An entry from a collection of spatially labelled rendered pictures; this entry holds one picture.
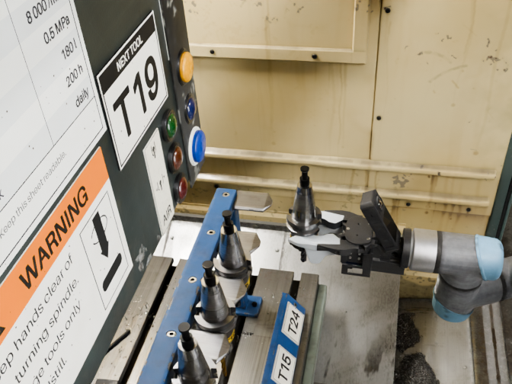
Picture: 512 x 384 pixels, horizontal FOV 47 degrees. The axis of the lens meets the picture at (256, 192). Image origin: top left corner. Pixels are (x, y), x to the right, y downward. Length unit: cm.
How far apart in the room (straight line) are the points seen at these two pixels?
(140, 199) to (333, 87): 91
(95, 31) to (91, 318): 17
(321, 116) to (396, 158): 20
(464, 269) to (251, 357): 47
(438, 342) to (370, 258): 60
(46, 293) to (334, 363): 118
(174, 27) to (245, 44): 81
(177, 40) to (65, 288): 23
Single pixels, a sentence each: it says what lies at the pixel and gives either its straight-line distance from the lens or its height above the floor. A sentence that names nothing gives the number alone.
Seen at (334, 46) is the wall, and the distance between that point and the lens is 126.
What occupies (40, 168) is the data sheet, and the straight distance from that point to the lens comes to 32.
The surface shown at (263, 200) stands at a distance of 111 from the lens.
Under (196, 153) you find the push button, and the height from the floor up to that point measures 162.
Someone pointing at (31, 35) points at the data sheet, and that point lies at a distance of 31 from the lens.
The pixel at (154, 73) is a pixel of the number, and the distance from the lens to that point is 45.
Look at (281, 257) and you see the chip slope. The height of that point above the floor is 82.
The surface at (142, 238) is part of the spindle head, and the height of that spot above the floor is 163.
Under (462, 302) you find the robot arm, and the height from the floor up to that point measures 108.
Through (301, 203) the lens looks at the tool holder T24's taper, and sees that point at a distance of 102.
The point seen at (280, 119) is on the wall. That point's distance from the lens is 137.
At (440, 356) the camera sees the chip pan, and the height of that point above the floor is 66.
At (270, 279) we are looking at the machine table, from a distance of 139.
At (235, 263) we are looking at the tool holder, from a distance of 97.
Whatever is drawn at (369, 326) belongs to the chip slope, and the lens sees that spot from 149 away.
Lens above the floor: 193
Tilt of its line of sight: 39 degrees down
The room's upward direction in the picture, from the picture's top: 4 degrees counter-clockwise
